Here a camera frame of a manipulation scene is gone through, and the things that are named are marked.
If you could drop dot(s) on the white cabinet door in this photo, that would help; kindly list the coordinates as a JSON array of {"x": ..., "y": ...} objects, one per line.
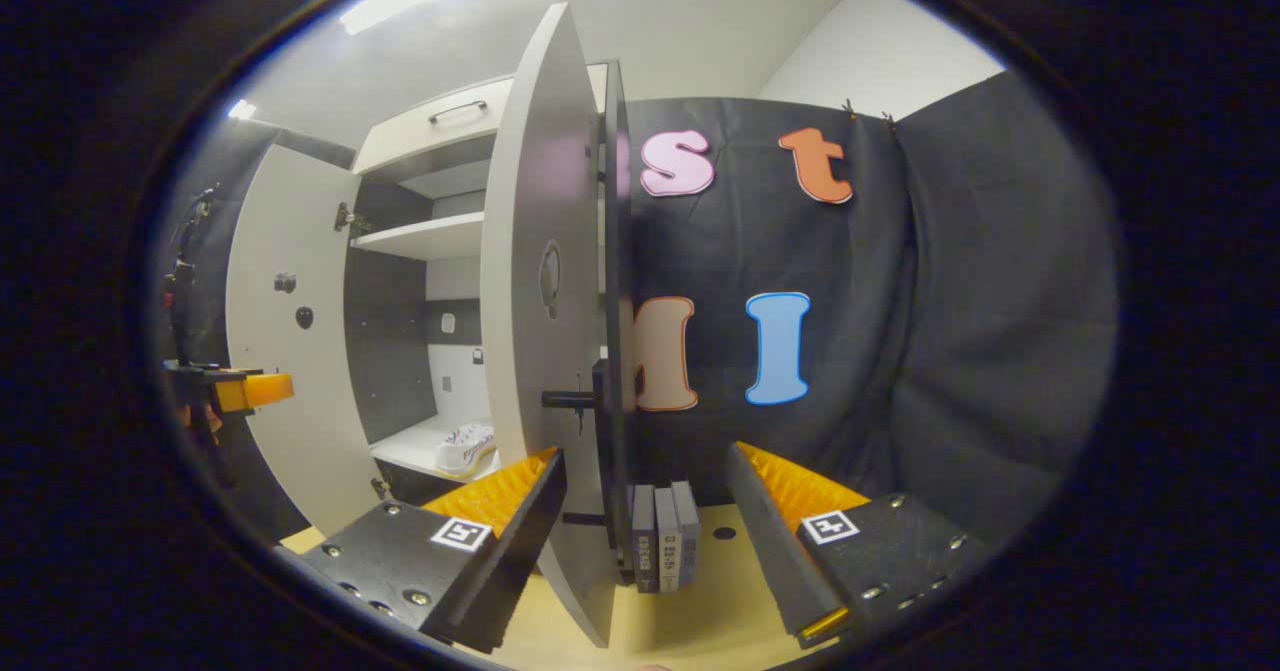
[
  {"x": 290, "y": 401},
  {"x": 530, "y": 201}
]

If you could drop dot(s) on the white shoe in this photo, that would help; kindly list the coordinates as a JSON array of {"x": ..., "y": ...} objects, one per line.
[{"x": 465, "y": 451}]

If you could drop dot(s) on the small ceiling light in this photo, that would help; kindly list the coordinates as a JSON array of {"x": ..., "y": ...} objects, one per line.
[{"x": 241, "y": 109}]

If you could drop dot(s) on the white shoe cabinet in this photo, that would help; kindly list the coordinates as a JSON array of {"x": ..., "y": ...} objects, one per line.
[{"x": 390, "y": 351}]

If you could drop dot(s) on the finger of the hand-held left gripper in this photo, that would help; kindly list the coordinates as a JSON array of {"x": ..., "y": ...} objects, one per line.
[{"x": 228, "y": 389}]

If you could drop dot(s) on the grey book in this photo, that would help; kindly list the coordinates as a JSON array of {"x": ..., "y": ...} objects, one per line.
[
  {"x": 668, "y": 541},
  {"x": 689, "y": 526},
  {"x": 643, "y": 541}
]

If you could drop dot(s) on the white cabinet drawer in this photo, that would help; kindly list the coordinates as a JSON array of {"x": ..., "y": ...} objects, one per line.
[{"x": 430, "y": 136}]

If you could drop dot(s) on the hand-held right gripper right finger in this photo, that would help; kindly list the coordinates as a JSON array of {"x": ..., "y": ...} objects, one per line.
[{"x": 770, "y": 541}]

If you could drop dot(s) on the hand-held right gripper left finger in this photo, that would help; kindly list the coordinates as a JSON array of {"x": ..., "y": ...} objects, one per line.
[{"x": 510, "y": 551}]

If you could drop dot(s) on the white cabinet shelf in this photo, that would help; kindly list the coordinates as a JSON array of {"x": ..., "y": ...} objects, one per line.
[{"x": 430, "y": 238}]

